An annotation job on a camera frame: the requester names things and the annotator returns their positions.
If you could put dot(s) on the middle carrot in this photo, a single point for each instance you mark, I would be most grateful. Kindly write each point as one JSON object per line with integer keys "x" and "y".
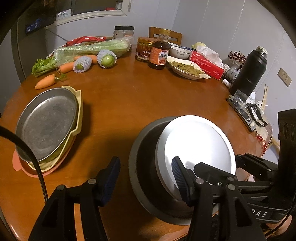
{"x": 67, "y": 67}

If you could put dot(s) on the grey refrigerator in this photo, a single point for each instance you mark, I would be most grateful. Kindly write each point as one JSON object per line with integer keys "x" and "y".
{"x": 10, "y": 81}

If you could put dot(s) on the clear jar black lid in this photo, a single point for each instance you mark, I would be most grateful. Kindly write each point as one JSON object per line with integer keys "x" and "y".
{"x": 123, "y": 31}

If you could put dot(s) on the wrapped celery bunch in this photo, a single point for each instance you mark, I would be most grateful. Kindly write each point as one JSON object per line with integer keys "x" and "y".
{"x": 63, "y": 55}

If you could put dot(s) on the back carrot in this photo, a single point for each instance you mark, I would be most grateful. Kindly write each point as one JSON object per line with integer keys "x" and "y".
{"x": 93, "y": 57}

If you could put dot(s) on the dark sauce bottle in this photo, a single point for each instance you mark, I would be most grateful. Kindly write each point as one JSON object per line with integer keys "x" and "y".
{"x": 159, "y": 52}

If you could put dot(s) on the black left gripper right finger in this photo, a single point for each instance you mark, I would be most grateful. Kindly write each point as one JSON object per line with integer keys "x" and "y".
{"x": 200, "y": 197}

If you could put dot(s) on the white ceramic bowl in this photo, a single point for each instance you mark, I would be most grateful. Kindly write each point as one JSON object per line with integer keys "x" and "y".
{"x": 179, "y": 53}

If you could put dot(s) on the front carrot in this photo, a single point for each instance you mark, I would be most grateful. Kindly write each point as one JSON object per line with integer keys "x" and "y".
{"x": 49, "y": 81}

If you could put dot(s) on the red noodle cup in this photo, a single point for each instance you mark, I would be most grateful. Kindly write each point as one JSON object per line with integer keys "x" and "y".
{"x": 193, "y": 139}

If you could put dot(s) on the red tissue box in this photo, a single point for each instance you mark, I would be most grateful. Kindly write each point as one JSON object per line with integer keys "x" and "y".
{"x": 208, "y": 60}

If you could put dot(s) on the right hand red nails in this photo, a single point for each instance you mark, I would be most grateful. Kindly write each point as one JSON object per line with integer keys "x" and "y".
{"x": 277, "y": 229}

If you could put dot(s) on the pink plastic plate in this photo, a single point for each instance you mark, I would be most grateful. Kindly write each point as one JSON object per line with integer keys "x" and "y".
{"x": 19, "y": 164}

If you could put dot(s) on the carrot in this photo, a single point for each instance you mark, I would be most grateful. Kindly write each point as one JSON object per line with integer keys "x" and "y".
{"x": 49, "y": 81}
{"x": 67, "y": 67}
{"x": 93, "y": 57}

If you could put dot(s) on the small white bottle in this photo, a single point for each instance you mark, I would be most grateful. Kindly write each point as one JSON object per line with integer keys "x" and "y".
{"x": 226, "y": 83}

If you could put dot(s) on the red snack bag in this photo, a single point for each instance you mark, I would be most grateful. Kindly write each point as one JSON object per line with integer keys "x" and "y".
{"x": 85, "y": 39}

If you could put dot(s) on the foam-wrapped fruit left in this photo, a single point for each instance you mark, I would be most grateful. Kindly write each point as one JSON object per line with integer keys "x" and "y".
{"x": 82, "y": 64}

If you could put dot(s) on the chili sauce jar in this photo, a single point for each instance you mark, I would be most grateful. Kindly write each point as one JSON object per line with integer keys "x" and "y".
{"x": 143, "y": 50}

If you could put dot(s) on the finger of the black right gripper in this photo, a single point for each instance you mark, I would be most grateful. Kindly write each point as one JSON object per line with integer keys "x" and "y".
{"x": 249, "y": 162}
{"x": 214, "y": 176}

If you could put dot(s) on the wall socket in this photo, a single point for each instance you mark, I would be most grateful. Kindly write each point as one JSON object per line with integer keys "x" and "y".
{"x": 284, "y": 77}

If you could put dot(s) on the large steel bowl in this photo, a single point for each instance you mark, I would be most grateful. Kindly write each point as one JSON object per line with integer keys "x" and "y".
{"x": 145, "y": 181}

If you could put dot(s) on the steel plate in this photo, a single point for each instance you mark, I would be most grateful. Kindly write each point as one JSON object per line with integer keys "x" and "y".
{"x": 46, "y": 122}

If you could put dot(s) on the foam-wrapped green fruit right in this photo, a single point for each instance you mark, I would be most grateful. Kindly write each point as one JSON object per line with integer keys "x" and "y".
{"x": 106, "y": 59}

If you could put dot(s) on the black thermos flask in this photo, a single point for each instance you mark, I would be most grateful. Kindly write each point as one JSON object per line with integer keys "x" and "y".
{"x": 251, "y": 72}

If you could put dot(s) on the white dish with food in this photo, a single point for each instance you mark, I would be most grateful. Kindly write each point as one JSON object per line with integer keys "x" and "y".
{"x": 186, "y": 68}

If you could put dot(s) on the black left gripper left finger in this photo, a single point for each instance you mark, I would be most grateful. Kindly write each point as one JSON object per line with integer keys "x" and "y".
{"x": 94, "y": 194}

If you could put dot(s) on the black device on table edge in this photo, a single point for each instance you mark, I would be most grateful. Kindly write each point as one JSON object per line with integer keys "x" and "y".
{"x": 246, "y": 108}

